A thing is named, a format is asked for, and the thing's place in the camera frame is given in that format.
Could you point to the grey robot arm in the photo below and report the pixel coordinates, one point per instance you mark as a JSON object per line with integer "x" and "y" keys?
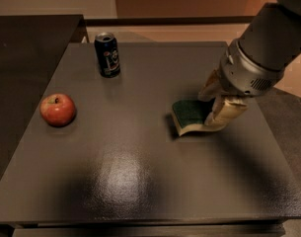
{"x": 273, "y": 38}

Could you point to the grey metal gripper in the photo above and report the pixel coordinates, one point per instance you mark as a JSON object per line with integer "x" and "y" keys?
{"x": 247, "y": 73}

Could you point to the red apple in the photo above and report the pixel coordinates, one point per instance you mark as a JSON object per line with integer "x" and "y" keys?
{"x": 57, "y": 109}

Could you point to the blue pepsi can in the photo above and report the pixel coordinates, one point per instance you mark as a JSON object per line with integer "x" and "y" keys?
{"x": 107, "y": 53}

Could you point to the green and yellow sponge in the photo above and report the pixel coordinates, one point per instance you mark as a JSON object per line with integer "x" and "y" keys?
{"x": 190, "y": 115}

